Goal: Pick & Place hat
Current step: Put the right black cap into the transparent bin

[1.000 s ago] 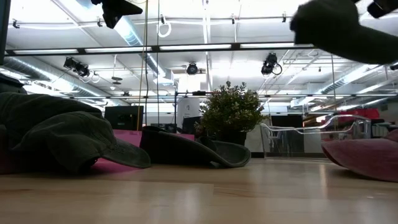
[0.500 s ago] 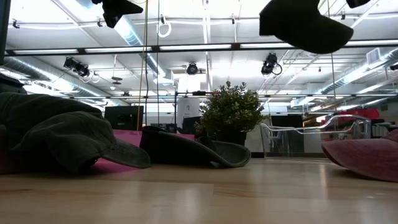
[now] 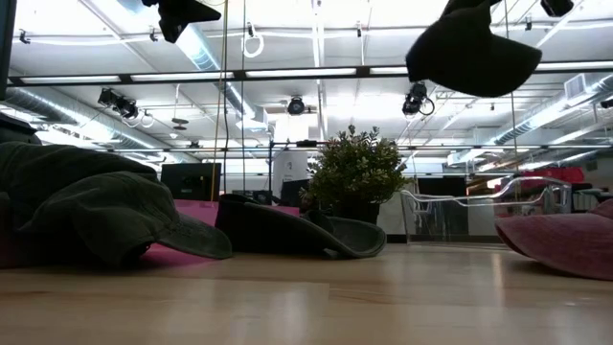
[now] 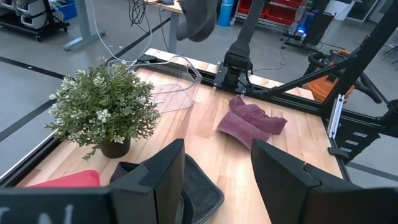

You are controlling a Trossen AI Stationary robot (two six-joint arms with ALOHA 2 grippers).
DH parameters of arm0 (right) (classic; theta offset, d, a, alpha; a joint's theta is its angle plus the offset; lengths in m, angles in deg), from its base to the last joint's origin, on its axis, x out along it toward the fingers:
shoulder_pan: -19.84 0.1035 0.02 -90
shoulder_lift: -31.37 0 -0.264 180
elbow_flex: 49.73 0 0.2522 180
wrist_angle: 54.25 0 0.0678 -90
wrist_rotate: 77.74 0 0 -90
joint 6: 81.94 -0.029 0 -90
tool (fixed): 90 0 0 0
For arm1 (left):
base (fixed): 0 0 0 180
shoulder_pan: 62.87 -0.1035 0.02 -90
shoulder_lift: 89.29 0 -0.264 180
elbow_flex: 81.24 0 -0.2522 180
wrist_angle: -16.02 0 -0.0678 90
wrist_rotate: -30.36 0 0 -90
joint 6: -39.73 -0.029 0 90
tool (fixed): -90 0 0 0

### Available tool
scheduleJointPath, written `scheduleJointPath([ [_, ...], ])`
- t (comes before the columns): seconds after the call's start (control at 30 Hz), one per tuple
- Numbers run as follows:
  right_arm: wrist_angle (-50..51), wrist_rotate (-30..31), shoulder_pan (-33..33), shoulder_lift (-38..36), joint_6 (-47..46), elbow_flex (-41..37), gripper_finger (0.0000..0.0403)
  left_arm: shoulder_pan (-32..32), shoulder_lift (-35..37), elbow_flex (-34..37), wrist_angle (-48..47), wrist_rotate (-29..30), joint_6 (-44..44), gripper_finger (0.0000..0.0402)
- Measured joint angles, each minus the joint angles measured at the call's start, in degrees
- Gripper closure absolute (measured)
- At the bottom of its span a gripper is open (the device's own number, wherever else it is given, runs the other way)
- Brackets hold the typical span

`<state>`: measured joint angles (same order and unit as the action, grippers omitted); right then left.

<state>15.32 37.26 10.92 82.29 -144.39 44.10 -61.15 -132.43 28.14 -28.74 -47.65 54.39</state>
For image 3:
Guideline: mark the black cap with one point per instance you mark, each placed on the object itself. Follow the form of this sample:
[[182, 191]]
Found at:
[[469, 52]]

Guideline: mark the black ceiling spotlight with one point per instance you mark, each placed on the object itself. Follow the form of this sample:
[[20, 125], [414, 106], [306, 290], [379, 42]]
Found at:
[[296, 106], [414, 99], [120, 103]]

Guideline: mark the black plant pot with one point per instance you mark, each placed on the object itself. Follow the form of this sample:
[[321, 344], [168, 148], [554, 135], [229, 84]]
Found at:
[[356, 213]]

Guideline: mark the black computer monitor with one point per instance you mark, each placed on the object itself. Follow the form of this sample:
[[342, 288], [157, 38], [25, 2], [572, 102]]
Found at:
[[191, 181]]

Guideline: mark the olive green cap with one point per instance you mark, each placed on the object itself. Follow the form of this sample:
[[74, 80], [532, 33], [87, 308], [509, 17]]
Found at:
[[96, 206]]

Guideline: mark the pink hat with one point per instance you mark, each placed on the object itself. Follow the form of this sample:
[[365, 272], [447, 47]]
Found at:
[[565, 239]]

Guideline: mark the red storage boxes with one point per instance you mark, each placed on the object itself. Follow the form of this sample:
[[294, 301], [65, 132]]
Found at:
[[555, 175]]

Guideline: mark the white pillar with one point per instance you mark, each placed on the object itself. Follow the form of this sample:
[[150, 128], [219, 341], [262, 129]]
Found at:
[[289, 170]]

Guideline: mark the black table frame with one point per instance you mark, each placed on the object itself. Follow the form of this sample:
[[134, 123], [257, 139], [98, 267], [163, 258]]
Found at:
[[6, 43]]

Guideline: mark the clear acrylic bin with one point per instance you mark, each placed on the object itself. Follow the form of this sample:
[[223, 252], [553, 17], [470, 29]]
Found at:
[[431, 215]]

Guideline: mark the artificial green plant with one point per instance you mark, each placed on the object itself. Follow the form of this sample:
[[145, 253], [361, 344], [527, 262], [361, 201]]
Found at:
[[356, 167]]

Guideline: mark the overhead frame beam with lights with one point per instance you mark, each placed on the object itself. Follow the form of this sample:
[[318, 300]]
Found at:
[[301, 73]]

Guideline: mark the pink plastic bin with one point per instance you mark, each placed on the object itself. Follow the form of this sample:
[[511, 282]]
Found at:
[[201, 211]]

